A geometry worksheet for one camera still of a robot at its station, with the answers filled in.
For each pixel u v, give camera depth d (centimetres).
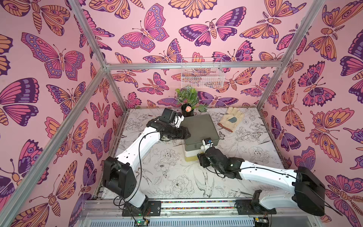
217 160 60
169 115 64
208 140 71
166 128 58
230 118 112
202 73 95
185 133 73
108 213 74
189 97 90
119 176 42
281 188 47
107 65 92
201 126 84
